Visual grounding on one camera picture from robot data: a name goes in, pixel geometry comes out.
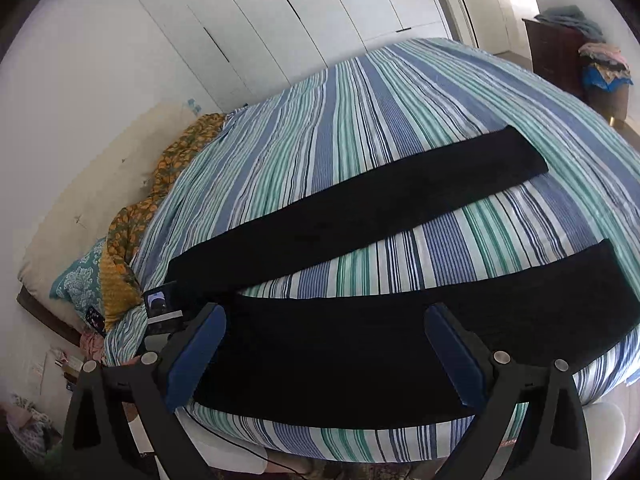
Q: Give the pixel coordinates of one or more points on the dark printed pouch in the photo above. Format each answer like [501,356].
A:
[95,319]

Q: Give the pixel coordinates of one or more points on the teal patterned pillow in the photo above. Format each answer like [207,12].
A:
[75,280]

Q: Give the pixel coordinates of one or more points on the pink cloth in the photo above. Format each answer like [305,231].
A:
[91,345]

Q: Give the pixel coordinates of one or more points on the pile of folded clothes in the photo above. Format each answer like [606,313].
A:
[605,67]

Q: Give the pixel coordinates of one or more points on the person's white trouser leg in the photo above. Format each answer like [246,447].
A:
[225,452]

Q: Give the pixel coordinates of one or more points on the cream padded headboard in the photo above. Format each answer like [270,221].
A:
[100,195]

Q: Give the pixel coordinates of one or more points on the white patterned cloth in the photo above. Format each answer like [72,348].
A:
[27,430]

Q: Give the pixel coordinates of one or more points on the striped blue green bed sheet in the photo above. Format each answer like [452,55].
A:
[350,125]

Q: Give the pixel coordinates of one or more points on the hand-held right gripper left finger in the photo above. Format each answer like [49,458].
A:
[197,355]

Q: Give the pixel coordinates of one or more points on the dark wooden nightstand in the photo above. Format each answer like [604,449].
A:
[72,375]

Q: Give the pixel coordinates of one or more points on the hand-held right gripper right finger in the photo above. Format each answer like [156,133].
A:
[455,355]

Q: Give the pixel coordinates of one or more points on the grey blue cloth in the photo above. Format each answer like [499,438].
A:
[570,20]

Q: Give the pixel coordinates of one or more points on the black pants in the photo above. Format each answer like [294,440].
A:
[350,350]

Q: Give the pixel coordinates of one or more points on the dark wooden dresser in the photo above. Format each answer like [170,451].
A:
[555,55]

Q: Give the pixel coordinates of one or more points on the white door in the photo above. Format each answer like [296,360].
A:
[465,5]

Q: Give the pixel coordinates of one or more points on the orange floral blanket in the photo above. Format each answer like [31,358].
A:
[170,165]

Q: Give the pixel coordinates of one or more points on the dark wooden bed frame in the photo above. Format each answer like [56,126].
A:
[47,317]

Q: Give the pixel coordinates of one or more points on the white built-in wardrobe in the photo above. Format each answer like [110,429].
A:
[300,15]

